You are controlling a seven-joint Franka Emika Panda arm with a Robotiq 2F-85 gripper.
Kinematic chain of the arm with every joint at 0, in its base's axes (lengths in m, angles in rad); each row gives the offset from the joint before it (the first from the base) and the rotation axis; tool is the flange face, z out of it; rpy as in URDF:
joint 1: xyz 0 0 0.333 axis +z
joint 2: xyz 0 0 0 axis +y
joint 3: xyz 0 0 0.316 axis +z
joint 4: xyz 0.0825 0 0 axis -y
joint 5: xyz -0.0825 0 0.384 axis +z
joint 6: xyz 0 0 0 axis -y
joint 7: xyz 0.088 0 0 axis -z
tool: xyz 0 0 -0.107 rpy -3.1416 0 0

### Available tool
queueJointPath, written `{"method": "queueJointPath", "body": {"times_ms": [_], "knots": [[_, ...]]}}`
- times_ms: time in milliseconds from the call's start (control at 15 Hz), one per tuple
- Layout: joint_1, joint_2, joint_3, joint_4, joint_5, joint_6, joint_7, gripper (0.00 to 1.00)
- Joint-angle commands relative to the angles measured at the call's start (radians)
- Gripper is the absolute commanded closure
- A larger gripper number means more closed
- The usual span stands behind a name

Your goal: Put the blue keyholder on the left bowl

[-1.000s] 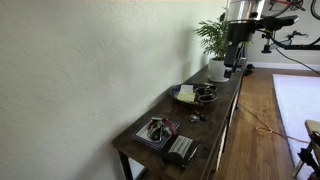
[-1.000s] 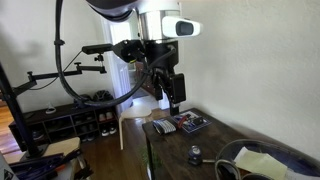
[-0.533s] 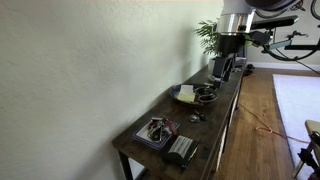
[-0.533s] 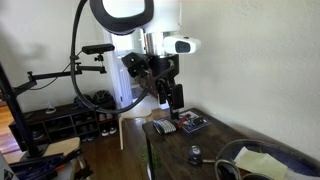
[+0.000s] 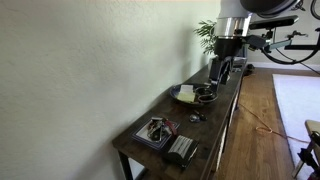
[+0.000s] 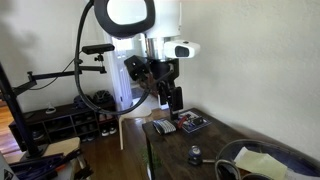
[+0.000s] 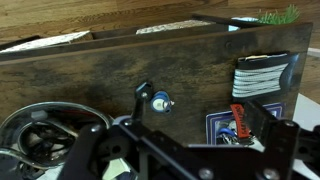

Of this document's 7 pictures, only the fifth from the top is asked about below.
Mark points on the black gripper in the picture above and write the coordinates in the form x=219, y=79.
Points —
x=221, y=68

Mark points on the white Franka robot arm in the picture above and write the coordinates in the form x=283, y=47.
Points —
x=233, y=26

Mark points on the round dark blue bowl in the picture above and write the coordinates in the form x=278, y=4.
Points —
x=175, y=93

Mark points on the small dark box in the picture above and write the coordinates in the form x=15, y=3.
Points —
x=239, y=63

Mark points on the small black floor object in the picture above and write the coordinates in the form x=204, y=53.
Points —
x=250, y=69

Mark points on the white paper slip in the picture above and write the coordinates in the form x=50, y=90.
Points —
x=187, y=88

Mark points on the yellow sticky note pad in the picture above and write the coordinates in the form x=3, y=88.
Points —
x=186, y=97

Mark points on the black car key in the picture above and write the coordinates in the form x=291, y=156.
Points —
x=201, y=115

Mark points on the leafy green houseplant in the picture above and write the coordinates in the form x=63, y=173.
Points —
x=206, y=33

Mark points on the dark wooden console table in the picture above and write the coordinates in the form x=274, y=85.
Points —
x=200, y=133

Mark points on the white rug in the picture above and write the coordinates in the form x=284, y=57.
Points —
x=296, y=100

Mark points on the square blue-rimmed tray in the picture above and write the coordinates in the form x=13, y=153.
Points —
x=141, y=135

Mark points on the light wooden chair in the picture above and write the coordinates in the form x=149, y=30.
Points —
x=311, y=146

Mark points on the bicycle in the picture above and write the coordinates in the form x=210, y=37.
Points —
x=315, y=10

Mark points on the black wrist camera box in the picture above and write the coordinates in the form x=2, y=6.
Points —
x=255, y=41

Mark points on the black wall rail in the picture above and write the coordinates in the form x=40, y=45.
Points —
x=301, y=47

